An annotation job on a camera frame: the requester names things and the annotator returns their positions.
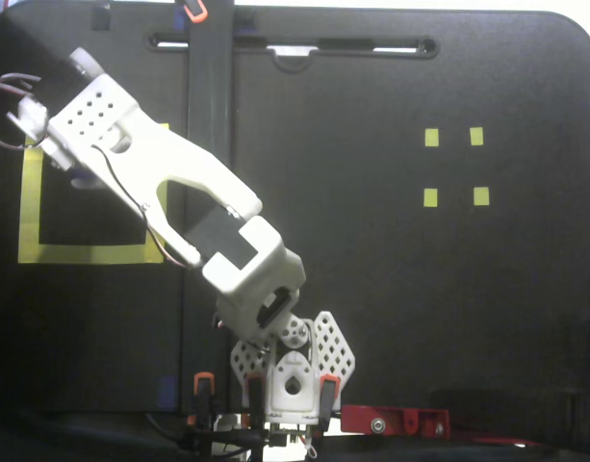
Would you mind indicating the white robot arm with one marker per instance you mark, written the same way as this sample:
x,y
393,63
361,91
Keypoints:
x,y
179,163

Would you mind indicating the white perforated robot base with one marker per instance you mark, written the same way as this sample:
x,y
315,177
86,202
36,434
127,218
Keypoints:
x,y
280,404

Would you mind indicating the long black flat bar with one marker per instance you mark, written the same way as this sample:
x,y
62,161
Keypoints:
x,y
208,72

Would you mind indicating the blue tape piece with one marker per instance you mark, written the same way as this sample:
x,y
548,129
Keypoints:
x,y
166,392
179,19

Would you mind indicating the orange black spring clamp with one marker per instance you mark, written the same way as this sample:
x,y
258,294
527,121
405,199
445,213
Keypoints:
x,y
196,14
204,399
329,399
255,399

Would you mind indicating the small yellow tape marker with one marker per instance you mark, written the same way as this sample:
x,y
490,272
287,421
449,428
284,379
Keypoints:
x,y
481,196
430,197
432,137
477,136

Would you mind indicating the red bar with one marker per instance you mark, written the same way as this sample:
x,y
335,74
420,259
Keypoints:
x,y
506,440

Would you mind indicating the yellow tape square frame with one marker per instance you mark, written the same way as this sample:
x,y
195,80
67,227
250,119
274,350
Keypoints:
x,y
83,254

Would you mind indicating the red metal bracket clamp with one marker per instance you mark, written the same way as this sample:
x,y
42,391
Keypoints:
x,y
400,418

